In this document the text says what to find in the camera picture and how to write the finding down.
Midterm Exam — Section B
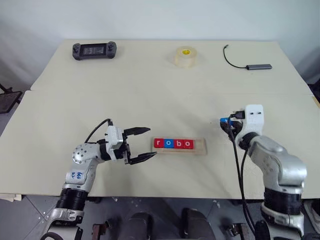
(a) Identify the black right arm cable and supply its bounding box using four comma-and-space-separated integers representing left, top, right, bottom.
224, 124, 258, 240

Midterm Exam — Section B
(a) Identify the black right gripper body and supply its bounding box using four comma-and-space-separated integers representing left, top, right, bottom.
231, 118, 245, 137

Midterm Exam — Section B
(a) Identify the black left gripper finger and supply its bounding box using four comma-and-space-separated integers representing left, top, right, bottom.
128, 151, 159, 166
123, 126, 152, 138

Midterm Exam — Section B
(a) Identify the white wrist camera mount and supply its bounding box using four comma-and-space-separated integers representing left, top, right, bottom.
243, 104, 265, 134
104, 125, 126, 161

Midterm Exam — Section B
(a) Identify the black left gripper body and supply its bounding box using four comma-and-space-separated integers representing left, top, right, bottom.
121, 136, 132, 166

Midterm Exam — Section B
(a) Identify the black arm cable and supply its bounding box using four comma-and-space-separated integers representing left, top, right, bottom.
84, 118, 114, 145
224, 124, 258, 240

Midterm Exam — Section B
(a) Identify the wooden letter tile rack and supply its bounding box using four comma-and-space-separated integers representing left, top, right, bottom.
151, 137, 209, 157

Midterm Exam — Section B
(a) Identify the table leg caster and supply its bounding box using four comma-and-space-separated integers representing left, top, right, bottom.
91, 219, 114, 240
223, 221, 251, 237

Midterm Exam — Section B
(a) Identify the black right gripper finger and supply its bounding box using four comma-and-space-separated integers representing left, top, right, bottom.
229, 109, 246, 120
220, 122, 237, 134

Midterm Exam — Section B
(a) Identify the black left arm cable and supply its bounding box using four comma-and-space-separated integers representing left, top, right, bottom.
84, 118, 114, 145

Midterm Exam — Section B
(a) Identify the dark grey handheld game console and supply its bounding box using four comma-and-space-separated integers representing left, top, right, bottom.
71, 42, 119, 62

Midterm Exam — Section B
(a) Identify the clear packing tape roll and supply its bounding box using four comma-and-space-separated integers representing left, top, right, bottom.
173, 45, 199, 69

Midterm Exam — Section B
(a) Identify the black metal stand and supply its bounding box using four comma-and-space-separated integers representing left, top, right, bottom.
0, 83, 23, 115

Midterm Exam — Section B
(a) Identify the grey USB hub with cable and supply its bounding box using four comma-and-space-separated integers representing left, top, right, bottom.
222, 44, 273, 72

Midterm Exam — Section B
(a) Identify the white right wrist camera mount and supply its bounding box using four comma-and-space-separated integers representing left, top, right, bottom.
243, 104, 265, 134

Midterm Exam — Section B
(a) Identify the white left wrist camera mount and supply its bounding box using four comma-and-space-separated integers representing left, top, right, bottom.
104, 125, 126, 161

